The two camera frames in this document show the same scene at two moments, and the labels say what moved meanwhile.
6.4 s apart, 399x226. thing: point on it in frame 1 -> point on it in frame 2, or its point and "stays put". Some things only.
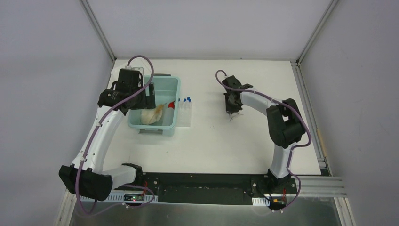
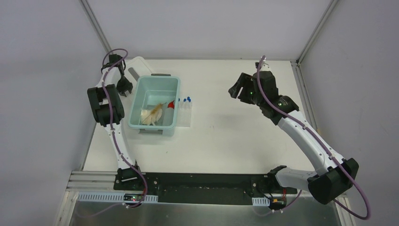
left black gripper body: [149, 96] -> [123, 84]
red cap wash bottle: [168, 117] stays put
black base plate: [231, 188] stays put
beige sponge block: [148, 116] stays put
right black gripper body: [233, 106] -> [242, 88]
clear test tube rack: [183, 114] stays put
